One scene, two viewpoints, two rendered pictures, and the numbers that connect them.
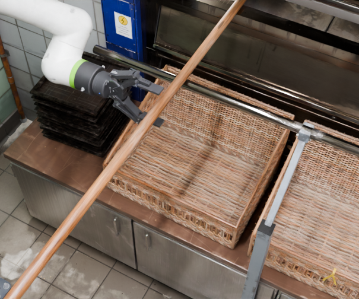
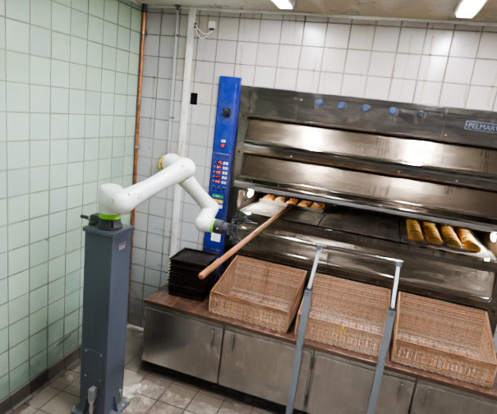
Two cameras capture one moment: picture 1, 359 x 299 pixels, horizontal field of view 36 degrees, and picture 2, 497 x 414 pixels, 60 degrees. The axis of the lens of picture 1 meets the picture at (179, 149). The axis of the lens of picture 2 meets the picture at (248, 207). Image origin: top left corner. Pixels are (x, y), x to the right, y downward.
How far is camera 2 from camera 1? 1.63 m
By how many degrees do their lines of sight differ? 40
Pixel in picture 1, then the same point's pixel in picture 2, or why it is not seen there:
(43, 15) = (203, 195)
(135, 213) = (227, 320)
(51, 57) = (201, 216)
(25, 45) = (147, 262)
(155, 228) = (240, 327)
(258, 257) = (305, 313)
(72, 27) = (212, 204)
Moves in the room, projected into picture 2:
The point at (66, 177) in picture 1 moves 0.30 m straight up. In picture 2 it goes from (183, 308) to (187, 266)
